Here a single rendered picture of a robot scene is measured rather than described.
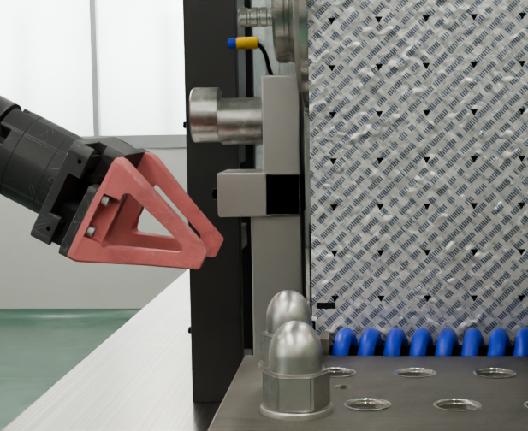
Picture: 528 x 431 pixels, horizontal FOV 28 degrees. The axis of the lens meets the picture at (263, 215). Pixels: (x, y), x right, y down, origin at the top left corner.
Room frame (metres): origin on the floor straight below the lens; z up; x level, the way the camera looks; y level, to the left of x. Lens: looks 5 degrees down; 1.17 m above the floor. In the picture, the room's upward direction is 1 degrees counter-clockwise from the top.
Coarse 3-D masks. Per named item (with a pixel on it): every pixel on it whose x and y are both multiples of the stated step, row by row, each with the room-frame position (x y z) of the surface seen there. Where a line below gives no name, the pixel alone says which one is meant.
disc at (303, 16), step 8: (304, 0) 0.67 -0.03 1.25; (304, 8) 0.67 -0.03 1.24; (304, 16) 0.67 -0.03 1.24; (304, 24) 0.67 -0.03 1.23; (304, 32) 0.68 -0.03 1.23; (304, 40) 0.68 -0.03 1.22; (304, 48) 0.68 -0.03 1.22; (304, 56) 0.68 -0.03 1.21; (304, 64) 0.68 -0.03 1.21; (304, 72) 0.69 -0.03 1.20; (304, 80) 0.69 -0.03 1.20; (304, 88) 0.70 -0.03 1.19; (304, 96) 0.71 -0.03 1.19; (304, 104) 0.72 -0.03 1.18
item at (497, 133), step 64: (320, 128) 0.68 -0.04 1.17; (384, 128) 0.68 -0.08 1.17; (448, 128) 0.67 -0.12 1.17; (512, 128) 0.67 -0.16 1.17; (320, 192) 0.68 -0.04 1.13; (384, 192) 0.68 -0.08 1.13; (448, 192) 0.67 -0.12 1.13; (512, 192) 0.67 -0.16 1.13; (320, 256) 0.68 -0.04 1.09; (384, 256) 0.68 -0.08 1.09; (448, 256) 0.67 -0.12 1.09; (512, 256) 0.67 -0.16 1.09; (320, 320) 0.68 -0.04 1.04; (384, 320) 0.68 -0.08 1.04; (448, 320) 0.67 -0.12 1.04; (512, 320) 0.67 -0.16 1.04
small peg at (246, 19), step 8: (240, 8) 0.77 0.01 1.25; (256, 8) 0.77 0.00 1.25; (264, 8) 0.77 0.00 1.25; (240, 16) 0.76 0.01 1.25; (248, 16) 0.76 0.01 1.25; (256, 16) 0.76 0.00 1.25; (264, 16) 0.76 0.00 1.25; (240, 24) 0.77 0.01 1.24; (248, 24) 0.77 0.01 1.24; (256, 24) 0.77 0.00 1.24; (264, 24) 0.76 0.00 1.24
